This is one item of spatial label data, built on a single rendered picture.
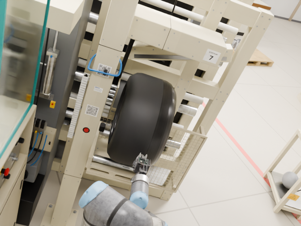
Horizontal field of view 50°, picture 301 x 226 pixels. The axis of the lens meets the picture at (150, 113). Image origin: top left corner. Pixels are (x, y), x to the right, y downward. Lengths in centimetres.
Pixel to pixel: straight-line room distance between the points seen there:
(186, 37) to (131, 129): 66
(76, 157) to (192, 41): 109
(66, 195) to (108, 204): 146
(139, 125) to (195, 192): 193
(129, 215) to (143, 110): 83
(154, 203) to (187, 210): 35
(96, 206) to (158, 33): 121
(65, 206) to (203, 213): 147
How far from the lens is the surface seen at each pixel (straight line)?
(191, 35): 205
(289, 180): 419
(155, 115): 185
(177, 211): 338
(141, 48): 222
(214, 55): 212
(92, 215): 120
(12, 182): 198
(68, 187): 253
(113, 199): 116
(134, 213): 115
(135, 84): 192
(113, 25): 176
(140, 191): 164
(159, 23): 202
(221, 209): 367
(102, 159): 218
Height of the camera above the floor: 241
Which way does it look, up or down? 33 degrees down
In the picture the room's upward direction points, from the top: 23 degrees clockwise
